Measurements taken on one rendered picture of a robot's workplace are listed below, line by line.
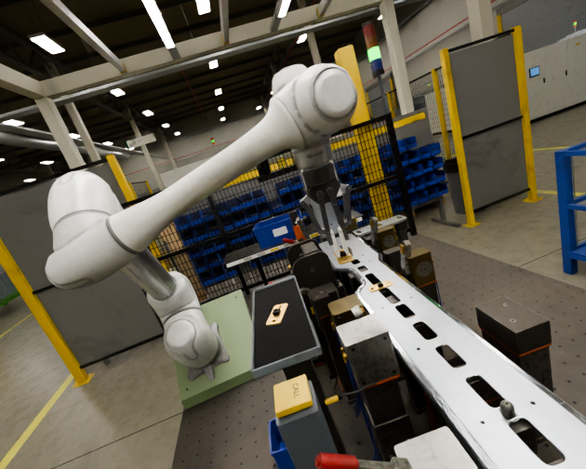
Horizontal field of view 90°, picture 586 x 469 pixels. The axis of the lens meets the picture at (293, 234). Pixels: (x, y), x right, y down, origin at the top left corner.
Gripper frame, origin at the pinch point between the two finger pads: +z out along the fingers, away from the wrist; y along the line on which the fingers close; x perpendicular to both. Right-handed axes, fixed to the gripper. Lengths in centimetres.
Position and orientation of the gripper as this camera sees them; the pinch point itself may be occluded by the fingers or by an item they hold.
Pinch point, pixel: (339, 242)
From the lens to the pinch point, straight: 76.3
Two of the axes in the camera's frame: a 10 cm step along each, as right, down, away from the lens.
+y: 9.5, -3.1, -0.5
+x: -0.5, -3.1, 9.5
